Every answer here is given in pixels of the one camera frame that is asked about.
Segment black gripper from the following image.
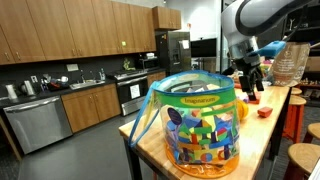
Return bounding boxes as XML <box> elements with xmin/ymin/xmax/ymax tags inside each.
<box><xmin>234</xmin><ymin>53</ymin><xmax>264</xmax><ymax>92</ymax></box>

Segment clear bag of foam blocks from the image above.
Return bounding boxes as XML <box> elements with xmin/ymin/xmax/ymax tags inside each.
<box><xmin>128</xmin><ymin>70</ymin><xmax>240</xmax><ymax>178</ymax></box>

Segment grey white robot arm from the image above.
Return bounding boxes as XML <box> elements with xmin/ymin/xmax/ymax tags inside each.
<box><xmin>221</xmin><ymin>0</ymin><xmax>311</xmax><ymax>94</ymax></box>

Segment red arch foam block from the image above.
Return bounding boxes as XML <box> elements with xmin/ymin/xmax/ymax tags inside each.
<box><xmin>249</xmin><ymin>92</ymin><xmax>261</xmax><ymax>104</ymax></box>

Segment small red foam block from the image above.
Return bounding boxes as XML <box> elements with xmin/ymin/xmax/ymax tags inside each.
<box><xmin>257</xmin><ymin>107</ymin><xmax>273</xmax><ymax>118</ymax></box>

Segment clear brown printed bag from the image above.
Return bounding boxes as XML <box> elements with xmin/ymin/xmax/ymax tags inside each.
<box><xmin>271</xmin><ymin>42</ymin><xmax>310</xmax><ymax>87</ymax></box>

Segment orange plush ball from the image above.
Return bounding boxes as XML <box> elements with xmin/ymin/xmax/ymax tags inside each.
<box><xmin>237</xmin><ymin>100</ymin><xmax>249</xmax><ymax>120</ymax></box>

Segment wooden stool orange legs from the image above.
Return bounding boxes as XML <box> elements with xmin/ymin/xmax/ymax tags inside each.
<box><xmin>282</xmin><ymin>95</ymin><xmax>306</xmax><ymax>143</ymax></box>

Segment wooden stool middle right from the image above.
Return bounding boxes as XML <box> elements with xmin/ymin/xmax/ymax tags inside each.
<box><xmin>303</xmin><ymin>123</ymin><xmax>320</xmax><ymax>143</ymax></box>

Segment stainless steel refrigerator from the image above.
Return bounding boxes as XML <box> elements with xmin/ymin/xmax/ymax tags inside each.
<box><xmin>156</xmin><ymin>31</ymin><xmax>191</xmax><ymax>76</ymax></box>

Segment wooden stool near right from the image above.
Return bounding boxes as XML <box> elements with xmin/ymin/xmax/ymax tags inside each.
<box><xmin>283</xmin><ymin>143</ymin><xmax>320</xmax><ymax>180</ymax></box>

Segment black microwave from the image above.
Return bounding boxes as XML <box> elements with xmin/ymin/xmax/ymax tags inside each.
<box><xmin>139</xmin><ymin>58</ymin><xmax>159</xmax><ymax>70</ymax></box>

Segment stainless steel oven range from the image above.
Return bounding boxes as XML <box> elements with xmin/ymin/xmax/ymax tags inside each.
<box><xmin>114</xmin><ymin>70</ymin><xmax>148</xmax><ymax>116</ymax></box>

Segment kitchen sink with faucet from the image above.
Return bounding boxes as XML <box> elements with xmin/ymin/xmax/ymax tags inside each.
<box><xmin>69</xmin><ymin>70</ymin><xmax>104</xmax><ymax>90</ymax></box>

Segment lower wooden cabinets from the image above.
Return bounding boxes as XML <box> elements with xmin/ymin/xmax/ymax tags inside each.
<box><xmin>61</xmin><ymin>84</ymin><xmax>121</xmax><ymax>133</ymax></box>

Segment wooden cabinets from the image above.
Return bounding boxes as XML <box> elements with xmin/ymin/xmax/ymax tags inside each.
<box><xmin>61</xmin><ymin>84</ymin><xmax>121</xmax><ymax>133</ymax></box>
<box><xmin>0</xmin><ymin>0</ymin><xmax>181</xmax><ymax>65</ymax></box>

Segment stainless steel dishwasher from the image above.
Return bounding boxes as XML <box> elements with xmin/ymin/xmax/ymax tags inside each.
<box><xmin>4</xmin><ymin>96</ymin><xmax>72</xmax><ymax>154</ymax></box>

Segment electric kettle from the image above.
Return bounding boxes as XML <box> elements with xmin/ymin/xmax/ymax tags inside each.
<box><xmin>21</xmin><ymin>80</ymin><xmax>35</xmax><ymax>96</ymax></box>

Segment upper wooden cabinets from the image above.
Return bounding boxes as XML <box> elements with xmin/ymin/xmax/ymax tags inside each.
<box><xmin>0</xmin><ymin>0</ymin><xmax>181</xmax><ymax>65</ymax></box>

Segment white pitcher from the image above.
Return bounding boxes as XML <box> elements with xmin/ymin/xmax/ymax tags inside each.
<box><xmin>5</xmin><ymin>84</ymin><xmax>17</xmax><ymax>100</ymax></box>

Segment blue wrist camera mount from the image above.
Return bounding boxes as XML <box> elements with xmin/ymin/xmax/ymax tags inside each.
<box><xmin>251</xmin><ymin>41</ymin><xmax>286</xmax><ymax>57</ymax></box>

